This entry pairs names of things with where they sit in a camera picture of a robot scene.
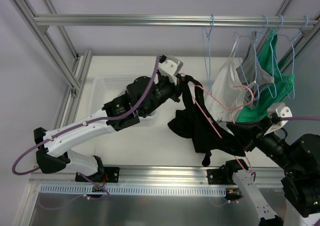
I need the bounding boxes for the pink wire hanger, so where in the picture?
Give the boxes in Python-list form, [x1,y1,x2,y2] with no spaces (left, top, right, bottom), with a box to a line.
[192,83,256,176]

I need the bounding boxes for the light blue wire hanger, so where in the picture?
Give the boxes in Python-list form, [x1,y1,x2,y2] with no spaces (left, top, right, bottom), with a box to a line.
[201,14,215,93]

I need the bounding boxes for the black tank top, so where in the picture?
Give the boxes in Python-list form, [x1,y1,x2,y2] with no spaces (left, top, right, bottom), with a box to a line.
[167,75,245,167]

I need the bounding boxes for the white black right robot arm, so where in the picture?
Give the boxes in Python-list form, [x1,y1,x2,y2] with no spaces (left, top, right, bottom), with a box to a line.
[223,117,320,226]

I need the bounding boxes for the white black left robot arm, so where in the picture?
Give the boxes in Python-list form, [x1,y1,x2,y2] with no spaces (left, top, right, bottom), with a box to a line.
[33,74,245,182]

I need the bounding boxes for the white tank top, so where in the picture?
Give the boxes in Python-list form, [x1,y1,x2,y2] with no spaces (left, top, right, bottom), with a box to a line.
[205,37,254,122]

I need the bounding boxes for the green tank top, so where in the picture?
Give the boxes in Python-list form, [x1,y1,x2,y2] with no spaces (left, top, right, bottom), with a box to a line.
[237,29,295,123]

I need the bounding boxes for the empty blue hanger far right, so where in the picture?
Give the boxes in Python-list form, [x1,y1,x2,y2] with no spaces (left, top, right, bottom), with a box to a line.
[277,15,309,101]

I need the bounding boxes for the white plastic basket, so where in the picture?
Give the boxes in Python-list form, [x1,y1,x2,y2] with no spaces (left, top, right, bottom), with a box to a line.
[88,74,157,127]

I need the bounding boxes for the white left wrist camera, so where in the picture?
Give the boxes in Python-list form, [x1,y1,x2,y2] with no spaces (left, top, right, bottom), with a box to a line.
[158,55,183,86]

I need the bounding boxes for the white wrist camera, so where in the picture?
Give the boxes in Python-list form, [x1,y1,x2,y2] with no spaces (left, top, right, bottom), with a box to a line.
[158,55,183,86]
[264,102,293,135]

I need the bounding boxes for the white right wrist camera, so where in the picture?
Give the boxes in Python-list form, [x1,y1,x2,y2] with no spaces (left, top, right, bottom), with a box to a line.
[264,102,293,135]

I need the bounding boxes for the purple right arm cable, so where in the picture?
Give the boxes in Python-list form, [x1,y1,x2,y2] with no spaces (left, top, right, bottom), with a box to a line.
[279,115,320,122]

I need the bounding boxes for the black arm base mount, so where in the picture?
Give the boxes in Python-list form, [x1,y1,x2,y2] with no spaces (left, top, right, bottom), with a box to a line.
[206,159,238,185]

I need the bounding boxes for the white slotted cable duct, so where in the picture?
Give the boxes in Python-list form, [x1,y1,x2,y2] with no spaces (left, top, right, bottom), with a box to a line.
[39,184,227,198]

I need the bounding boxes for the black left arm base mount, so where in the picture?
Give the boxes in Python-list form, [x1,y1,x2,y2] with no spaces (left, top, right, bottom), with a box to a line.
[86,166,120,183]

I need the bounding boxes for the aluminium frame left posts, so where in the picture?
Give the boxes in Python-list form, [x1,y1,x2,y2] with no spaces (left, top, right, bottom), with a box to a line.
[9,0,93,129]

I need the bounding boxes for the aluminium hanging rail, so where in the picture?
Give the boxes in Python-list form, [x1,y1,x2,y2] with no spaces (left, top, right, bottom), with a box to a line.
[33,14,320,29]

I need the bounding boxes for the aluminium table edge rail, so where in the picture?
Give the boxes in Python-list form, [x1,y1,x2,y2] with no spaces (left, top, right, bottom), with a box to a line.
[28,165,284,188]

